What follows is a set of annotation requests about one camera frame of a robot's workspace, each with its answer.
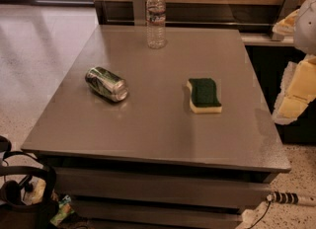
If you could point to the metal wall bracket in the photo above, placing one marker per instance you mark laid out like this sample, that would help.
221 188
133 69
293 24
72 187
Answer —
285 9
139 12

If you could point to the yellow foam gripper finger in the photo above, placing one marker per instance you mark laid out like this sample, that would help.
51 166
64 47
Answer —
297 90
286 26

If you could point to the clear plastic water bottle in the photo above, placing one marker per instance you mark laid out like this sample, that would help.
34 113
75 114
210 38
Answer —
156 22

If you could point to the left metal wall bracket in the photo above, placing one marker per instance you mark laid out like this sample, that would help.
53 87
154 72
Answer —
139 12

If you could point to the green soda can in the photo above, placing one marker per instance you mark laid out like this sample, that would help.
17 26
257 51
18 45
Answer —
106 84

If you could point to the striped power strip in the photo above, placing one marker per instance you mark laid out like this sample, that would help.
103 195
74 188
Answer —
292 198

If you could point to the right metal wall bracket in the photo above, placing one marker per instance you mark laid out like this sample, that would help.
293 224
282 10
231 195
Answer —
285 9

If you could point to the grey drawer cabinet table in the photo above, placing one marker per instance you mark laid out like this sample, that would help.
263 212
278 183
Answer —
148 161

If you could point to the green snack packet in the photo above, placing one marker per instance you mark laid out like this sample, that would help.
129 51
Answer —
64 210

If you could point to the green and yellow sponge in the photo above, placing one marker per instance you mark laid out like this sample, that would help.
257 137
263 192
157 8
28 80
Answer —
203 96

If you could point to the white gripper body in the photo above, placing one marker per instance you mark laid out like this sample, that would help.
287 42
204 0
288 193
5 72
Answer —
306 29

